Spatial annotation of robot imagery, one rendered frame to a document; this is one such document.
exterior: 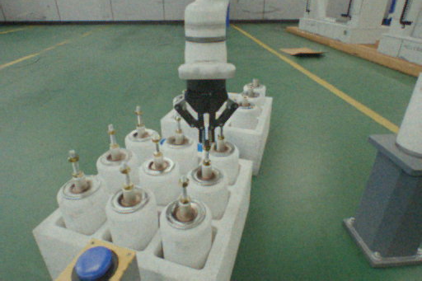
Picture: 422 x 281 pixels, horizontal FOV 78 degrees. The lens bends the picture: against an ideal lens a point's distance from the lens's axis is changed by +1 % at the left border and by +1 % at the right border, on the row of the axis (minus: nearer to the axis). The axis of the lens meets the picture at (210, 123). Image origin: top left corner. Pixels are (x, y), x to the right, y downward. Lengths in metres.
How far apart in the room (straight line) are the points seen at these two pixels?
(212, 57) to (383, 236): 0.61
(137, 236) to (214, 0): 0.45
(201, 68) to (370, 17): 3.48
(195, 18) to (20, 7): 7.33
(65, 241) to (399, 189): 0.71
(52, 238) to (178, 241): 0.27
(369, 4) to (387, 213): 3.21
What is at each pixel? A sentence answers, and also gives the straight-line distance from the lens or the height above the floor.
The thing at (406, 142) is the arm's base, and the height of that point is 0.33.
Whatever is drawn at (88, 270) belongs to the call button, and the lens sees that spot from 0.37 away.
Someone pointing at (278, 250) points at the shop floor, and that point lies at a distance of 0.79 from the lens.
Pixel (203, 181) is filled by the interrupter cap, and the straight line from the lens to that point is 0.57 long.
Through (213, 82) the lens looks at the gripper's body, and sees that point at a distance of 0.46.
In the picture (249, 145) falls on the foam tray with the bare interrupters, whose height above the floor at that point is 0.13.
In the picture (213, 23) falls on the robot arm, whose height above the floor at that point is 0.57.
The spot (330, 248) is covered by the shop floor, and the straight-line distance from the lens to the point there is 0.84.
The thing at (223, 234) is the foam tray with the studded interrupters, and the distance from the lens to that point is 0.57.
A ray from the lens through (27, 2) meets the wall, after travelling 7.61.
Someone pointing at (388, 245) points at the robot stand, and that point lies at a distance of 0.83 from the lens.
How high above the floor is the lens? 0.61
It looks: 26 degrees down
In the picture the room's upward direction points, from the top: straight up
